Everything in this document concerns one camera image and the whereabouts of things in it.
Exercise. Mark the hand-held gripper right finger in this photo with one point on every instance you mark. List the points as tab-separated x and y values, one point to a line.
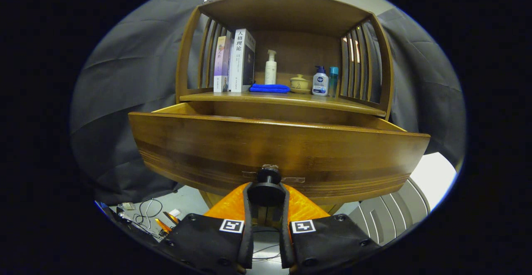
285	237

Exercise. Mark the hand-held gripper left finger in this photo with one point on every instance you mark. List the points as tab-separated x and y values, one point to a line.
248	233

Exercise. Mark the black drawer knob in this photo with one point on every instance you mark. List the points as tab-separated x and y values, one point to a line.
266	192

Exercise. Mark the wooden drawer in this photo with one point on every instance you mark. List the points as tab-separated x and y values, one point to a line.
249	146

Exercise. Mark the wooden countertop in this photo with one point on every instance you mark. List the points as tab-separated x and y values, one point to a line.
299	99

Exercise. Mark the small white adapter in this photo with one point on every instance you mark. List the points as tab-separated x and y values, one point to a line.
174	212

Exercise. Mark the blue folded cloth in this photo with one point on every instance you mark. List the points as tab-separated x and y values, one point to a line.
269	88

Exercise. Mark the yellow lidded teacup with saucer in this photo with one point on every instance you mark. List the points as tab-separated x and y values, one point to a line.
299	84

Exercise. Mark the white bottle with blue pump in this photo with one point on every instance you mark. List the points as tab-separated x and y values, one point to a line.
320	84

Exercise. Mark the clear bottle with teal cap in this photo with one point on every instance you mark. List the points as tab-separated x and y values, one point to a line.
333	82

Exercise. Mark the thin pink purple book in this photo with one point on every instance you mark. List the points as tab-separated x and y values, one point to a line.
220	67

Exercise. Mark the thick white portrait book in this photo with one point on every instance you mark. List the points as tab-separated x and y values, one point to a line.
237	63

